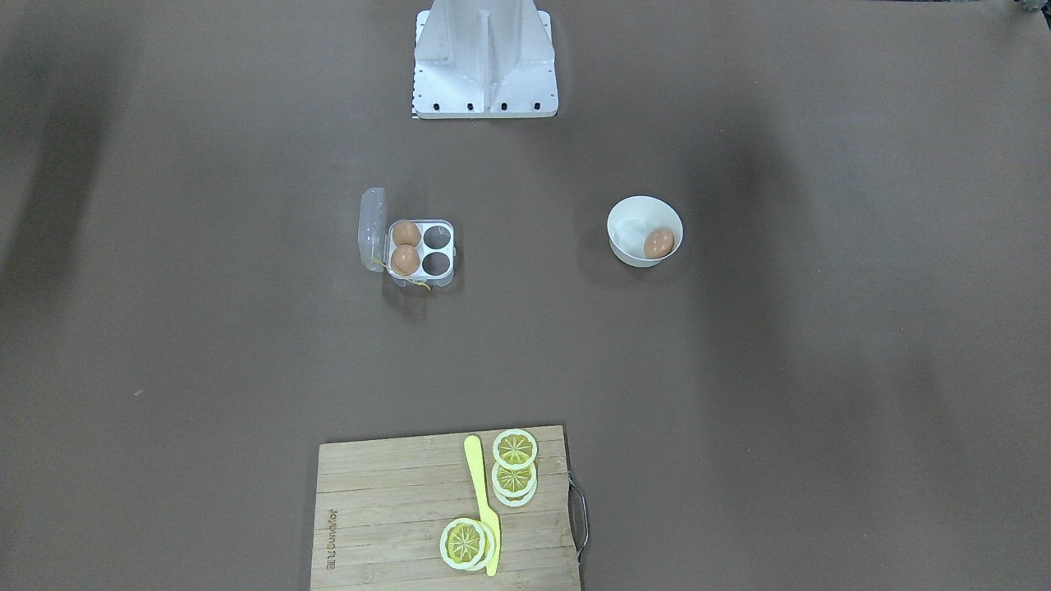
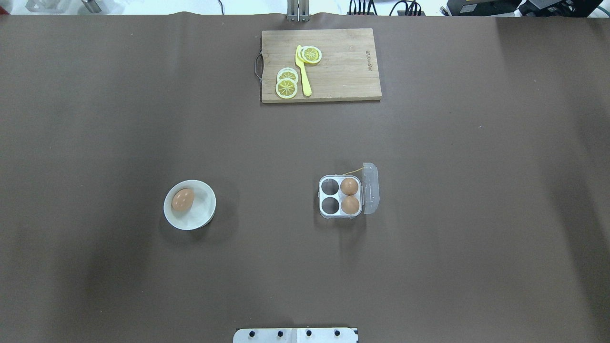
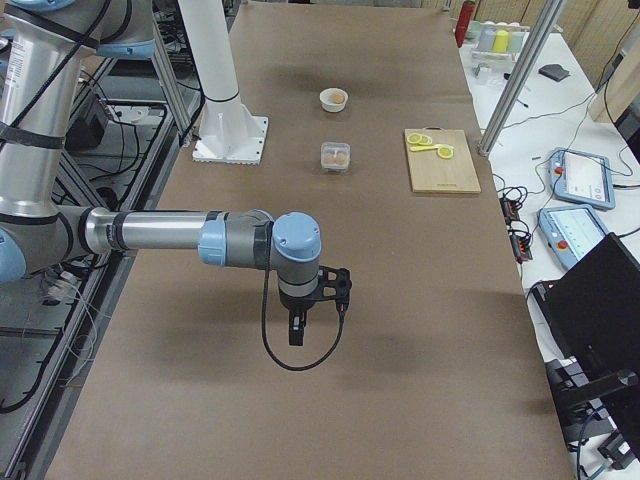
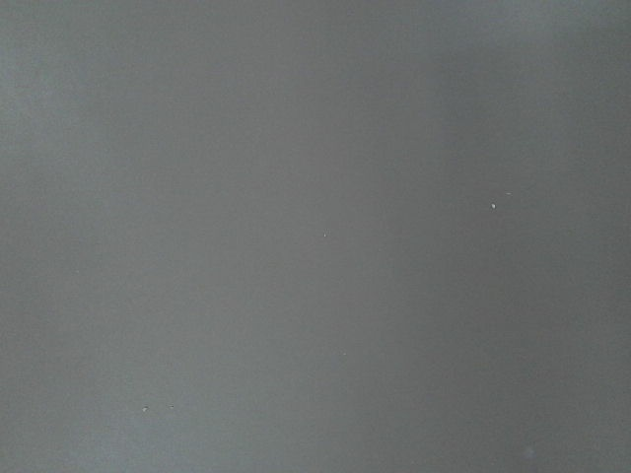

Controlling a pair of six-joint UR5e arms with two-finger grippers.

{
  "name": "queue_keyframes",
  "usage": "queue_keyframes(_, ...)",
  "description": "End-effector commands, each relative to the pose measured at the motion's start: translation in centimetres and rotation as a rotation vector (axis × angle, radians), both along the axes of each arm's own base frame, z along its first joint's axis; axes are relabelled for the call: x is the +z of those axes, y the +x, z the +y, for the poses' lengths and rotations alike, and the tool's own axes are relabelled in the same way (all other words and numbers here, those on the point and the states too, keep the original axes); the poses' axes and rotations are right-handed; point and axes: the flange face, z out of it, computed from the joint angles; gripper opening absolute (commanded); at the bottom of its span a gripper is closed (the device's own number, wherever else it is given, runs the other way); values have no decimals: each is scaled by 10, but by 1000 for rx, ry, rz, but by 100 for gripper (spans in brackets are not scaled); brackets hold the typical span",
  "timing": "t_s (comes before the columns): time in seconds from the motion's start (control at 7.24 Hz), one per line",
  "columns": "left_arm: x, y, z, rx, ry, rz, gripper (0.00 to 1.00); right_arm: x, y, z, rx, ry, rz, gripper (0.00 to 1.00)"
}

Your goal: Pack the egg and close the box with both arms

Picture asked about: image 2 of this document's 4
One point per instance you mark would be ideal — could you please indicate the yellow rubber band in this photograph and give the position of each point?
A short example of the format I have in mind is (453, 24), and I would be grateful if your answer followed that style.
(354, 171)

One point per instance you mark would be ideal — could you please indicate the lemon slice back lower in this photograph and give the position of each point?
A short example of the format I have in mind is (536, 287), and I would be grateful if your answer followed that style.
(287, 73)

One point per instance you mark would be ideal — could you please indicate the lemon slice under upper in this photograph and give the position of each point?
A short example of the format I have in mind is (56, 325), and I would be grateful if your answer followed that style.
(299, 56)

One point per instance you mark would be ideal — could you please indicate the brown egg near slot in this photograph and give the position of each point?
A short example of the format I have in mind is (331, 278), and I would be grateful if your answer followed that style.
(350, 205)

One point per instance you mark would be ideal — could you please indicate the lemon slice top upper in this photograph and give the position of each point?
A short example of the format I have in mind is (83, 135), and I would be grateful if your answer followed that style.
(310, 54)

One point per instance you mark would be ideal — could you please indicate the lemon slice front lower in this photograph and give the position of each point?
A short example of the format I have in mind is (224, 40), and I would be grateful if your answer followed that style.
(286, 88)

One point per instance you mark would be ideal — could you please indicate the brown egg far slot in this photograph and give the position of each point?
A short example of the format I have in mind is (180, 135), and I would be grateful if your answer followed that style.
(349, 186)

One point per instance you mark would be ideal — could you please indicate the brown egg slot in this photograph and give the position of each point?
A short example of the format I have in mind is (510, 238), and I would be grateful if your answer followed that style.
(350, 205)
(349, 186)

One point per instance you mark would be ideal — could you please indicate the aluminium frame post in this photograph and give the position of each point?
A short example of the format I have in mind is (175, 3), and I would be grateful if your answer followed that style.
(298, 11)

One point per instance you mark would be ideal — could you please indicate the yellow plastic knife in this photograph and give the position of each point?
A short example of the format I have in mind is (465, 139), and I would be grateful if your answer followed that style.
(306, 87)

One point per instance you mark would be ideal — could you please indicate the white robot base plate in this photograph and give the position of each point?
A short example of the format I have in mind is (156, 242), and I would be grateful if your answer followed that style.
(297, 335)

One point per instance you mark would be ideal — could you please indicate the clear plastic egg box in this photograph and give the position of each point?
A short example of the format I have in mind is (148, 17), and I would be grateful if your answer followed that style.
(330, 195)

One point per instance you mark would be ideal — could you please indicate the white ceramic bowl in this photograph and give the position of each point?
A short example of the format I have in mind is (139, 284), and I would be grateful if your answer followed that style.
(201, 212)

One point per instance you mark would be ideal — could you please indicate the brown egg from bowl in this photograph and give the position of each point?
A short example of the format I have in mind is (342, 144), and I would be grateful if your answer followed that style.
(183, 200)

